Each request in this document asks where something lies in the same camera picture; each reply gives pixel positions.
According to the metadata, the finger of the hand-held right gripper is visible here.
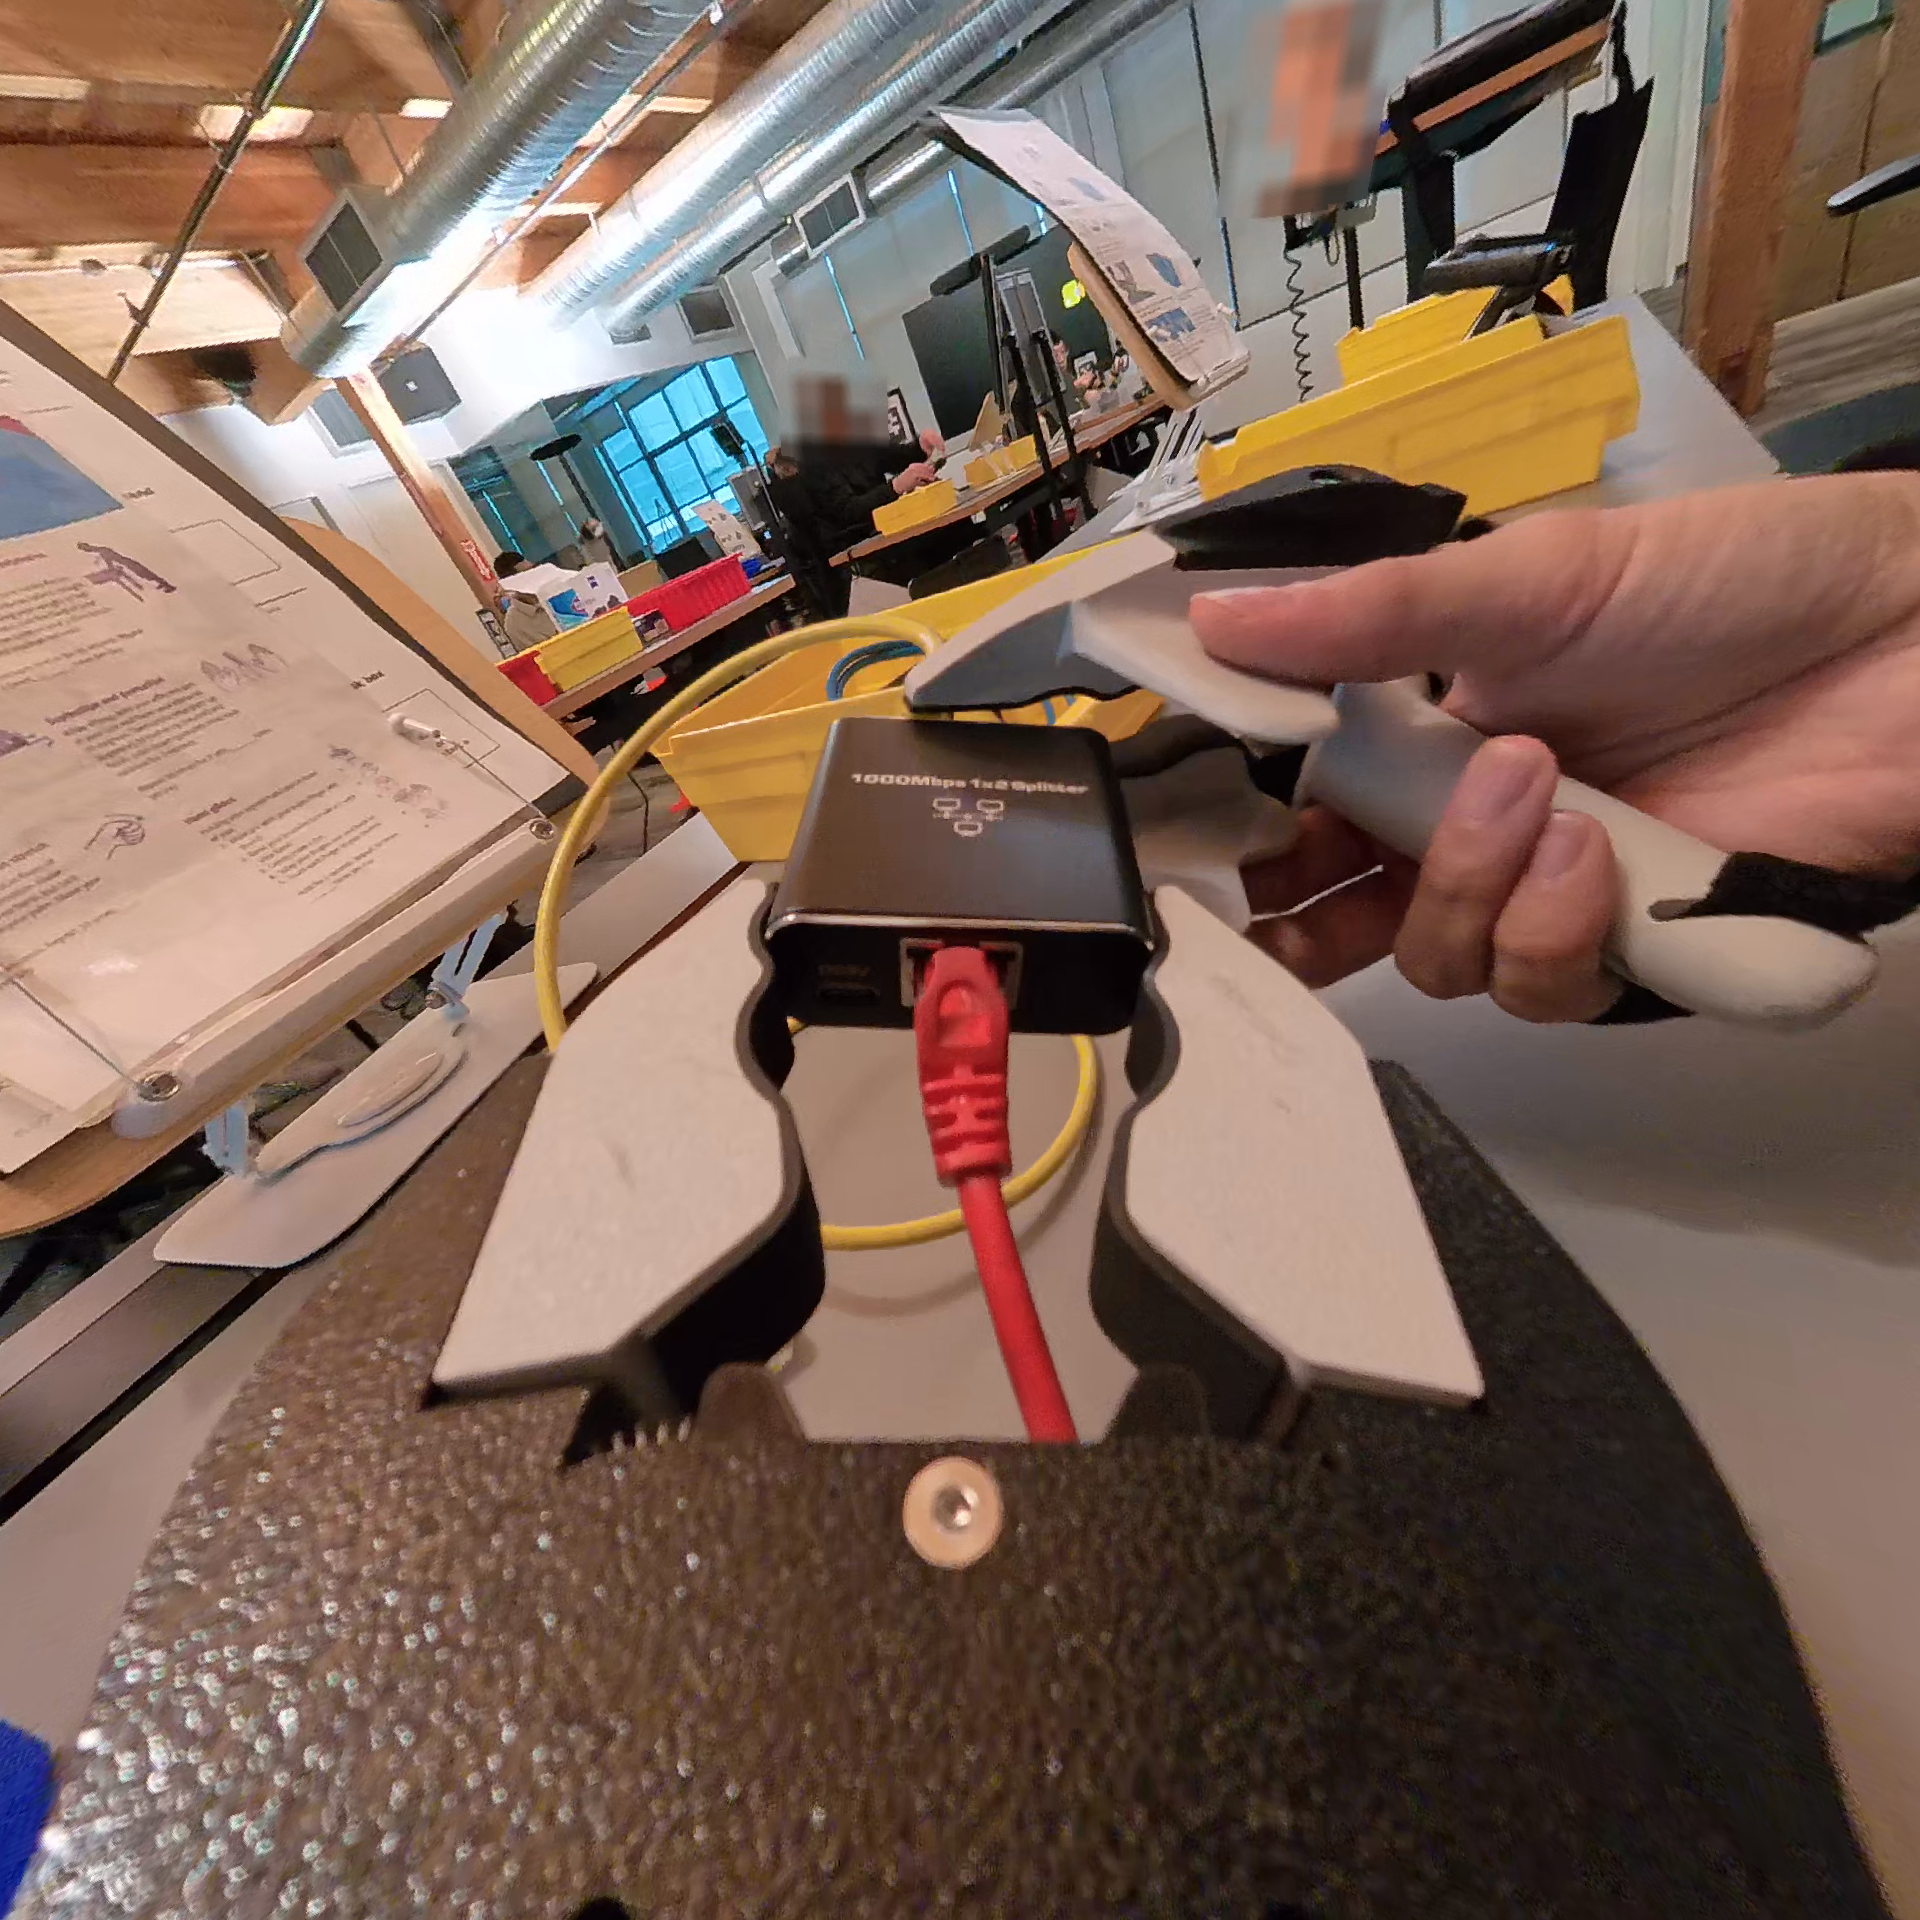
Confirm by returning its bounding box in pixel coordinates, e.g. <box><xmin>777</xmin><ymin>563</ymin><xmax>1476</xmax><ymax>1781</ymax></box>
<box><xmin>904</xmin><ymin>532</ymin><xmax>1203</xmax><ymax>721</ymax></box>
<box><xmin>1126</xmin><ymin>748</ymin><xmax>1321</xmax><ymax>935</ymax></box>

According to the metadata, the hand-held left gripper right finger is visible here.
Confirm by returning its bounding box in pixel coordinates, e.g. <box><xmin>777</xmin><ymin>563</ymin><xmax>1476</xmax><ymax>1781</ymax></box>
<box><xmin>1092</xmin><ymin>884</ymin><xmax>1489</xmax><ymax>1409</ymax></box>

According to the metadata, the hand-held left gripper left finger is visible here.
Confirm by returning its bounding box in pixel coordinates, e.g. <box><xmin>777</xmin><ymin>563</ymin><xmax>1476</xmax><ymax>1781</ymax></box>
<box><xmin>428</xmin><ymin>877</ymin><xmax>826</xmax><ymax>1413</ymax></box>

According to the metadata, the blue ethernet cable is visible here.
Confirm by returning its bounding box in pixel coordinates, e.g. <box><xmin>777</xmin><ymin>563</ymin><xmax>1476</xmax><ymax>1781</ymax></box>
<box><xmin>826</xmin><ymin>639</ymin><xmax>935</xmax><ymax>706</ymax></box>

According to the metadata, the black network splitter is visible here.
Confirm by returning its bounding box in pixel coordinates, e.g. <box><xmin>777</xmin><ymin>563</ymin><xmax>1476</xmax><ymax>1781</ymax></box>
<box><xmin>766</xmin><ymin>719</ymin><xmax>1158</xmax><ymax>1039</ymax></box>

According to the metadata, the red ethernet cable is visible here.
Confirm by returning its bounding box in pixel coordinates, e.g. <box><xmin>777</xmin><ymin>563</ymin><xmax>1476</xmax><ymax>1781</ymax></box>
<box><xmin>914</xmin><ymin>945</ymin><xmax>1082</xmax><ymax>1444</ymax></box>

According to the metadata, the yellow ethernet cable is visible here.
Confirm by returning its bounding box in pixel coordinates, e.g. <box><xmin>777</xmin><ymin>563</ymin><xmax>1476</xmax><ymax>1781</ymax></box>
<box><xmin>534</xmin><ymin>615</ymin><xmax>1104</xmax><ymax>1255</ymax></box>

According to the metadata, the blue plastic bin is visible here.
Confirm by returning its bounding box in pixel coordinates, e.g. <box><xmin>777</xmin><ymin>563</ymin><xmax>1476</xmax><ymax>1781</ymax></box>
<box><xmin>0</xmin><ymin>1721</ymin><xmax>56</xmax><ymax>1864</ymax></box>

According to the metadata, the black standing desk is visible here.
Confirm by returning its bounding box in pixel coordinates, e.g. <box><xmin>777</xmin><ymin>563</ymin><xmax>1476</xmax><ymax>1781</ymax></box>
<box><xmin>1387</xmin><ymin>0</ymin><xmax>1623</xmax><ymax>301</ymax></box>

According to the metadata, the person's right hand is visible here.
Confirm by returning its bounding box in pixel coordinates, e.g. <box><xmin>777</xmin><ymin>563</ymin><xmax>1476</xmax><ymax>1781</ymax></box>
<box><xmin>1192</xmin><ymin>477</ymin><xmax>1920</xmax><ymax>1003</ymax></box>

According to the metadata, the large yellow plastic bin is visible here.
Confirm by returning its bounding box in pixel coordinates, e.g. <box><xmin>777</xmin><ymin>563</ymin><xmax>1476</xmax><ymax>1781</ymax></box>
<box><xmin>1336</xmin><ymin>276</ymin><xmax>1577</xmax><ymax>385</ymax></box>
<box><xmin>1199</xmin><ymin>316</ymin><xmax>1641</xmax><ymax>513</ymax></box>

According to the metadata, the large black screen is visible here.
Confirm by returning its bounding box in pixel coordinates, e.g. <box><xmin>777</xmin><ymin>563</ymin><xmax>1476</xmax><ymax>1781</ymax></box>
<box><xmin>902</xmin><ymin>240</ymin><xmax>1114</xmax><ymax>431</ymax></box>

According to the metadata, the wooden document stand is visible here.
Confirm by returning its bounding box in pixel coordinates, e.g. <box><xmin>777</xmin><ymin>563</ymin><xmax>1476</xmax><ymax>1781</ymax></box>
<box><xmin>934</xmin><ymin>108</ymin><xmax>1251</xmax><ymax>410</ymax></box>

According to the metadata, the instruction sheet on wooden stand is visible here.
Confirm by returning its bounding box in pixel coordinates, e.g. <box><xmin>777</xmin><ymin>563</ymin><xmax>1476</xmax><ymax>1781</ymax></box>
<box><xmin>0</xmin><ymin>292</ymin><xmax>609</xmax><ymax>1269</ymax></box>

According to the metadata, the red plastic bin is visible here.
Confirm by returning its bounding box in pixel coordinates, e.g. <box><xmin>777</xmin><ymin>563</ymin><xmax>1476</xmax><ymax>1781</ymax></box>
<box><xmin>623</xmin><ymin>557</ymin><xmax>748</xmax><ymax>624</ymax></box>

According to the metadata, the printed instruction sheet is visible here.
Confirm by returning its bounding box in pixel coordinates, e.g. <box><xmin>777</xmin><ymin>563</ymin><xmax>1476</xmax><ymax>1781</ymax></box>
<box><xmin>0</xmin><ymin>336</ymin><xmax>579</xmax><ymax>1173</ymax></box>

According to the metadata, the silver air duct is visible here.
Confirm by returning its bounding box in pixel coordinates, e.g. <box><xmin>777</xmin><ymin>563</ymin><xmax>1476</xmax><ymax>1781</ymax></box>
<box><xmin>540</xmin><ymin>0</ymin><xmax>1203</xmax><ymax>331</ymax></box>
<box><xmin>287</xmin><ymin>0</ymin><xmax>799</xmax><ymax>377</ymax></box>

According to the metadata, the wooden support post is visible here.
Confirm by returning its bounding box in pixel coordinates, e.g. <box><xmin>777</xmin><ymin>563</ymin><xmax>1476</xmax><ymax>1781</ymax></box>
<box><xmin>1688</xmin><ymin>0</ymin><xmax>1824</xmax><ymax>415</ymax></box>

